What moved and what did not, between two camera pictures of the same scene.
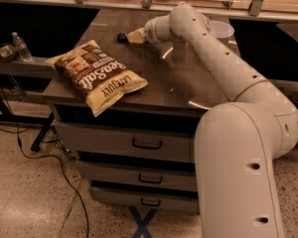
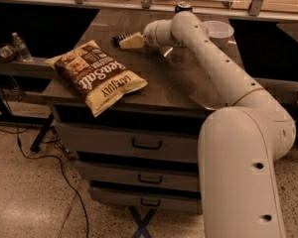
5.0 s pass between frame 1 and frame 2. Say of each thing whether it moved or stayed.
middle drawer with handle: stayed
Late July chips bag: stayed
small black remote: moved
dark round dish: stayed
